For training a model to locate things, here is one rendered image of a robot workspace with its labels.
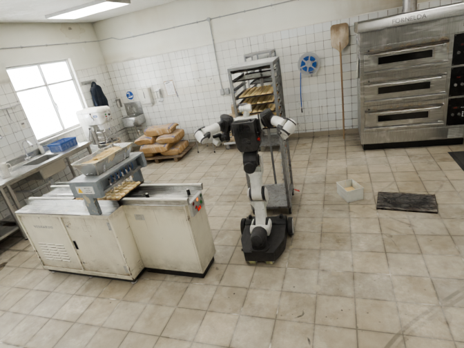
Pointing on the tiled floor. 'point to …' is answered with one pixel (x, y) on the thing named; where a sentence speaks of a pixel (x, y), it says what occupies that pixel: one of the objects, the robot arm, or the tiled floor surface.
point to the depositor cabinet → (83, 240)
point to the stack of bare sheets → (407, 202)
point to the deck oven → (411, 79)
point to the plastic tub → (350, 190)
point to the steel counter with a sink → (57, 162)
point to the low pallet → (170, 155)
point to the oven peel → (340, 36)
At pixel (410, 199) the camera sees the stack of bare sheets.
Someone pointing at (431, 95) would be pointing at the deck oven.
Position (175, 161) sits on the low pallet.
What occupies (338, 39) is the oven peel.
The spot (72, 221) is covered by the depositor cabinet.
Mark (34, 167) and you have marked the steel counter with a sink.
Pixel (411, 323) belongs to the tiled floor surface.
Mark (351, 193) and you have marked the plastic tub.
